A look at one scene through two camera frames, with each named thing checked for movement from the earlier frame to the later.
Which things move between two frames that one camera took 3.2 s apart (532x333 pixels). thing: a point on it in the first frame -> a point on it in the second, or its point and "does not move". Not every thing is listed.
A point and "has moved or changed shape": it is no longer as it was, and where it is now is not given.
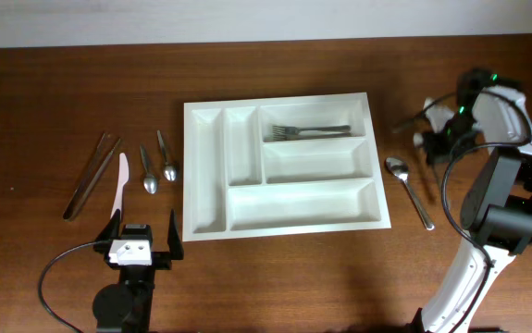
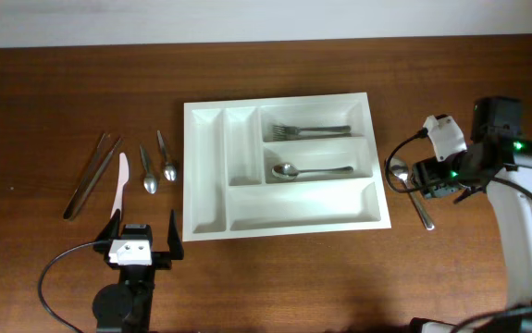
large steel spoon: (426, 173) has moved or changed shape
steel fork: (279, 130) does not move
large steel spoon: (400, 167) does not move
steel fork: (285, 134) does not move
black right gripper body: (435, 151) -> (427, 180)
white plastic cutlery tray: (280, 166) does not move
